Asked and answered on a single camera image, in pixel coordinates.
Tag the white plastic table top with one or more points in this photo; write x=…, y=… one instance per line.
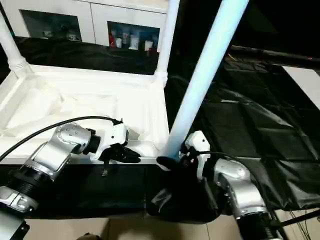
x=87, y=105

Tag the dark robot foot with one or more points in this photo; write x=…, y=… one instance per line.
x=90, y=236

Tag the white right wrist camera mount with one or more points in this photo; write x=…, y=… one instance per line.
x=197, y=140

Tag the black mat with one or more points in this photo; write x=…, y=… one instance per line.
x=250, y=125

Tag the white flat board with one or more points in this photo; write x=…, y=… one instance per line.
x=305, y=82

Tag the tall black cabinet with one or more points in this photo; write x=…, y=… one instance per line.
x=192, y=25

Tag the white cabinet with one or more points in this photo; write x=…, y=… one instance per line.
x=95, y=12

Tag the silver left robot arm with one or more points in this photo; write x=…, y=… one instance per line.
x=50, y=152

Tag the white plastic table leg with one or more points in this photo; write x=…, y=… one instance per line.
x=167, y=37
x=207, y=62
x=10, y=45

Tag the black stand strut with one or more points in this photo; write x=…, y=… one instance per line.
x=300, y=218

